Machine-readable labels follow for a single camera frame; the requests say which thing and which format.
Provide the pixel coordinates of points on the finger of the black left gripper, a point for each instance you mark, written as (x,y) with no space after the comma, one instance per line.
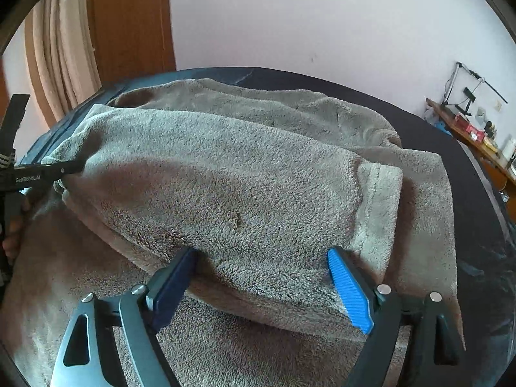
(36,174)

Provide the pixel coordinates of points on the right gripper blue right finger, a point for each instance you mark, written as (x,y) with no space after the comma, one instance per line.
(434,354)

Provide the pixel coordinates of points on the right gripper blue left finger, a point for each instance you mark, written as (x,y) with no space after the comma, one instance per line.
(87,354)

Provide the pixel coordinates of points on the grey-brown fleece garment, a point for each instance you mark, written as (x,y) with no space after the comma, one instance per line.
(263,184)

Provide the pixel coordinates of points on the person's left hand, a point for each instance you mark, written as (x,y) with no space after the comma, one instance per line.
(12,242)

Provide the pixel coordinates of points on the beige curtain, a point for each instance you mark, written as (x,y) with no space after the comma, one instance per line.
(60,57)

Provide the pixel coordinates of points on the dark blue bed cover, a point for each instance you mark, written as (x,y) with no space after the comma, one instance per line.
(485,236)

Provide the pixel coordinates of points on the brown wooden door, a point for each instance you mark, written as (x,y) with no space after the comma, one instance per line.
(131,38)

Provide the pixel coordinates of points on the wooden desk with clutter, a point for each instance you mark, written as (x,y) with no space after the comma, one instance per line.
(501,176)

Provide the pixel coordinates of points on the red box on desk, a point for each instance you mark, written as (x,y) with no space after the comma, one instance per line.
(463,124)

